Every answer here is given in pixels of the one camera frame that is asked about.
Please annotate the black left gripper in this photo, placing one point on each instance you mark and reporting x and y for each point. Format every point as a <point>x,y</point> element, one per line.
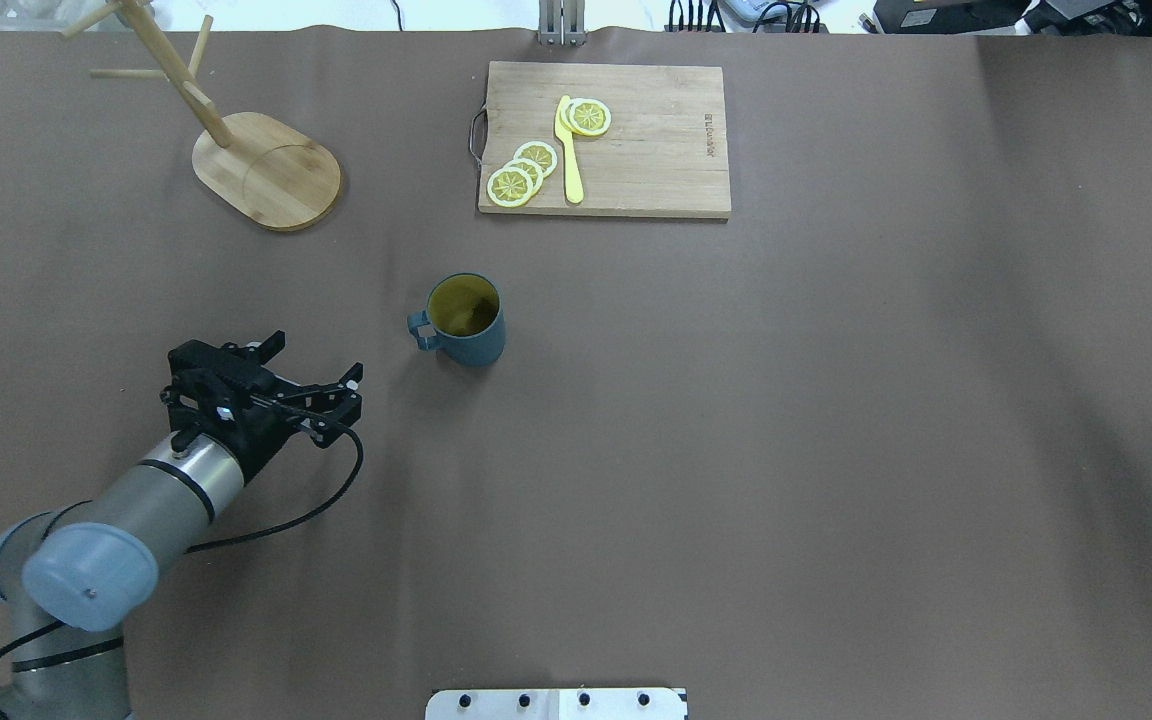
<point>258,432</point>

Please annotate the blue cup yellow inside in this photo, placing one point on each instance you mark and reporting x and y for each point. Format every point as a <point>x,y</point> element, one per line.
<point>463,317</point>

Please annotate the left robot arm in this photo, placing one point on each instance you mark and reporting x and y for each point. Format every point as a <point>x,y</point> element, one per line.
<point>71,576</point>

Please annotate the wooden cup storage rack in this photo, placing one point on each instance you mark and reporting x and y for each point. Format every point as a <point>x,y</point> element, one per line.
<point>268,171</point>

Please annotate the middle overlapping lemon slice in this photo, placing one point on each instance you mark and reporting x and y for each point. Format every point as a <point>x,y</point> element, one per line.
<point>533,171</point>

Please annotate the lemon slice nearest knife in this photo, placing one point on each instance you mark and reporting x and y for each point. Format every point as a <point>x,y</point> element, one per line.
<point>540,153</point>

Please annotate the yellow plastic knife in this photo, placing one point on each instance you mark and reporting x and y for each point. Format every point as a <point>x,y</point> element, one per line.
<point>572,180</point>

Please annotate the lemon slice beside knife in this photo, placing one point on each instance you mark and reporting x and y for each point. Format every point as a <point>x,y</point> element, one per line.
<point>563,118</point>

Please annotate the lemon slice under knife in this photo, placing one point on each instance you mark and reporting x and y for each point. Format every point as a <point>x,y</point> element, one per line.
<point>588,117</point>

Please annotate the bamboo cutting board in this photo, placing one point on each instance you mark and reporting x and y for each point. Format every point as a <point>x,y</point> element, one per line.
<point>665,155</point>

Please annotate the lemon slice near handle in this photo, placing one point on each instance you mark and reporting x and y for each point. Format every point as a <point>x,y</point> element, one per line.
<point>508,188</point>

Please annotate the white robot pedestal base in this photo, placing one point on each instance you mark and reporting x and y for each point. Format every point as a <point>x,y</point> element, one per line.
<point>559,703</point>

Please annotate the aluminium frame post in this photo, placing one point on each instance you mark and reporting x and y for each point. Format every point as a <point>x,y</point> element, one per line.
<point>561,23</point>

